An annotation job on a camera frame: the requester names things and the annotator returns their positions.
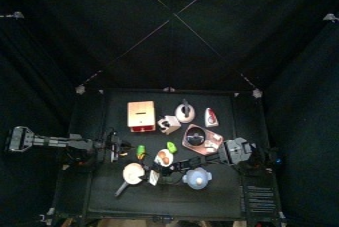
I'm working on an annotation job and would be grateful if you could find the toy egg half orange yolk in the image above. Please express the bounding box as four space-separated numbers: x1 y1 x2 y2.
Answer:
158 155 172 167

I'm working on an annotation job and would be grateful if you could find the red and white toy iron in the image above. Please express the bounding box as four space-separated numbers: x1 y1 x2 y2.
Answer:
202 107 220 128

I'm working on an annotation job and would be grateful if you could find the white toy frying pan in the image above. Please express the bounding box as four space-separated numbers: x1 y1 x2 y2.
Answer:
113 162 146 198

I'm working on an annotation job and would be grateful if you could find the toy corn green husk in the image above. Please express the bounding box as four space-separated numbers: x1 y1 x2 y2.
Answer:
134 144 146 161

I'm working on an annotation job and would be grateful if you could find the light blue toy pot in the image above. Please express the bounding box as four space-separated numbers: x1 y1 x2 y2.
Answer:
181 167 213 191

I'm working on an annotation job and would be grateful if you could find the wooden toy toaster red front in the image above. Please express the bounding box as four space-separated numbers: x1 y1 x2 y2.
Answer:
125 100 157 134

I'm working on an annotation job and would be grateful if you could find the thin diagonal frame cord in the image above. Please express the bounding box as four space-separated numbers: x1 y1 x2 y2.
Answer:
80 0 234 87
124 0 261 94

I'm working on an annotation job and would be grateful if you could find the cream toy knife block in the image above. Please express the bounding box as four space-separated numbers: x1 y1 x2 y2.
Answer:
156 115 182 136

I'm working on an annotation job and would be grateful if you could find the white toy bowl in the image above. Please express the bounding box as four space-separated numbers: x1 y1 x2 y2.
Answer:
152 148 174 169

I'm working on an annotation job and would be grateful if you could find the white toy kettle black handle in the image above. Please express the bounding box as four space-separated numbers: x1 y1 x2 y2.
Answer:
174 98 197 124

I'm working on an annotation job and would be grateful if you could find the dark red tray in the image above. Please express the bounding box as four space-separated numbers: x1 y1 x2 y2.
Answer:
181 123 225 157

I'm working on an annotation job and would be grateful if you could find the small bright green toy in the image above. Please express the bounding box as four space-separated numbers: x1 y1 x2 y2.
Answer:
165 141 178 155

